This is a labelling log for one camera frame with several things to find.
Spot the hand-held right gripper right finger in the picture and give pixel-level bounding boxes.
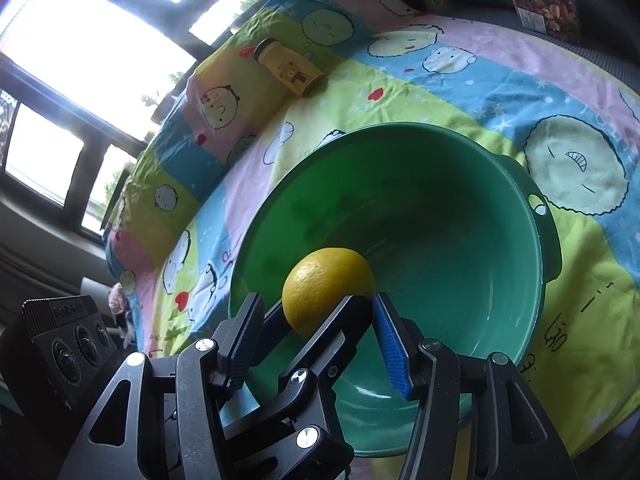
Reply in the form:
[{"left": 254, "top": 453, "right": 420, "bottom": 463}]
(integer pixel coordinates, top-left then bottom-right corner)
[{"left": 372, "top": 291, "right": 574, "bottom": 480}]

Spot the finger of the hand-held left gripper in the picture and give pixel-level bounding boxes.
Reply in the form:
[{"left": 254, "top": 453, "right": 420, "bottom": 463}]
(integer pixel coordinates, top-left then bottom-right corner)
[
  {"left": 263, "top": 302, "right": 288, "bottom": 342},
  {"left": 219, "top": 295, "right": 374, "bottom": 480}
]

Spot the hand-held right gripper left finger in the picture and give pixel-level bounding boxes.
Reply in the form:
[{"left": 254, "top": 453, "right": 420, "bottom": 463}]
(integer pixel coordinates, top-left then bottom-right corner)
[{"left": 59, "top": 291, "right": 265, "bottom": 480}]

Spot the yellow lemon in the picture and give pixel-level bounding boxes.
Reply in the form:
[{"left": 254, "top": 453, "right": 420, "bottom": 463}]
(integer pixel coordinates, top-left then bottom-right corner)
[{"left": 281, "top": 247, "right": 377, "bottom": 339}]

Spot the green plastic basin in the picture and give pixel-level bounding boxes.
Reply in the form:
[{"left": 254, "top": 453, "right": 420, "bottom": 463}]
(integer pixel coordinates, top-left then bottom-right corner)
[{"left": 227, "top": 126, "right": 562, "bottom": 458}]

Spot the pink cloth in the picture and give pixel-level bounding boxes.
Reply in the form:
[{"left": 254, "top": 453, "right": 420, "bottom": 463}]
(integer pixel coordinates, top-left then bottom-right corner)
[{"left": 108, "top": 282, "right": 132, "bottom": 332}]

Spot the yellow bear print cup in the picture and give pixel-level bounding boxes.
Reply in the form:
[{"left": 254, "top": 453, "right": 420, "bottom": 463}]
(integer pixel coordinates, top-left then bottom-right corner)
[{"left": 252, "top": 38, "right": 326, "bottom": 99}]

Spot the cartoon printed blanket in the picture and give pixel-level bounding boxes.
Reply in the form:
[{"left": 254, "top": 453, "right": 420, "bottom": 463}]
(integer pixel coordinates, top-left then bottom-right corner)
[{"left": 101, "top": 0, "right": 640, "bottom": 480}]

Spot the dark framed window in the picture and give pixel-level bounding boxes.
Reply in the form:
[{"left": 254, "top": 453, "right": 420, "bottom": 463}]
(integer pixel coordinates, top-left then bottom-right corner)
[{"left": 0, "top": 0, "right": 283, "bottom": 243}]

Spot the clear nut snack packet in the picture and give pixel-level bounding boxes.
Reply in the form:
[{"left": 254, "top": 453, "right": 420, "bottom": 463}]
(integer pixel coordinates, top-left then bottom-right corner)
[{"left": 506, "top": 0, "right": 582, "bottom": 45}]

